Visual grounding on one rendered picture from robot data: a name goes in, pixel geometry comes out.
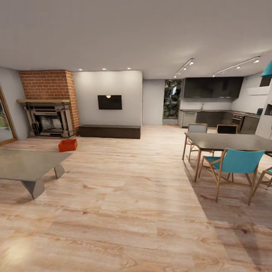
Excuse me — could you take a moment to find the storage box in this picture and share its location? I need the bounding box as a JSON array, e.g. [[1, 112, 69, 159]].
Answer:
[[58, 139, 77, 152]]

